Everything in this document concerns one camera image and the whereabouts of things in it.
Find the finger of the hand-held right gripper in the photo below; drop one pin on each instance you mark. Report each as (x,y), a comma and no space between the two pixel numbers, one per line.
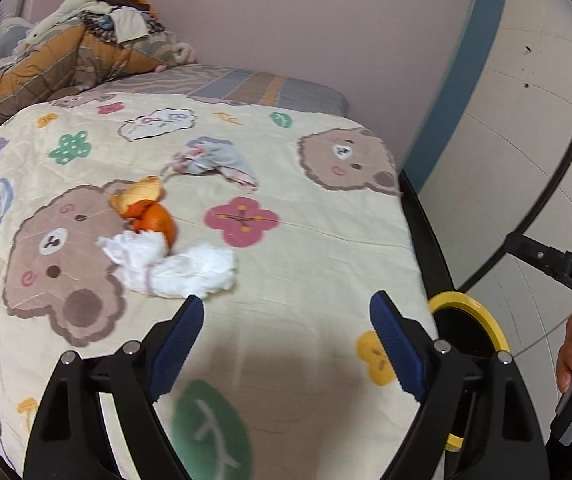
(536,255)

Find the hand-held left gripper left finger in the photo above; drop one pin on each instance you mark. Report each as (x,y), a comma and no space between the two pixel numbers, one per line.
(178,345)

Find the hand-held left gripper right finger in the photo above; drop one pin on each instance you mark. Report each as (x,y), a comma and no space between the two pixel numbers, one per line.
(396,345)

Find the white tissue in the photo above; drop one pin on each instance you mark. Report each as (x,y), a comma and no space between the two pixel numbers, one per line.
(191,272)

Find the yellow rimmed trash bin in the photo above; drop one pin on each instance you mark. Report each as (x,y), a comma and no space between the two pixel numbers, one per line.
(466,301)

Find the black curved pole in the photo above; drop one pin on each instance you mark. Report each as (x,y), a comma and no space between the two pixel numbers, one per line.
(556,175)

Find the curled orange peel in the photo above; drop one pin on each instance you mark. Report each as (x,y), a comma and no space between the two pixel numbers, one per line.
(156,220)

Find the printed cartoon bear blanket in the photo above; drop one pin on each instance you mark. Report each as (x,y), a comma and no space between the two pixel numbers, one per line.
(291,260)

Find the grey pink crumpled cloth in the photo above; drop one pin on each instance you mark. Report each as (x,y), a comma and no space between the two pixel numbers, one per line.
(216,160)

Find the striped bedsheet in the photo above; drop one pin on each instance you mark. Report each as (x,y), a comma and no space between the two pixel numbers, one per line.
(261,85)

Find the pile of clothes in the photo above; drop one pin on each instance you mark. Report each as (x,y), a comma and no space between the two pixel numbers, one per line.
(126,25)

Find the black bed frame rail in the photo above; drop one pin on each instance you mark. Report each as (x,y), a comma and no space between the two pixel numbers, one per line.
(431,230)

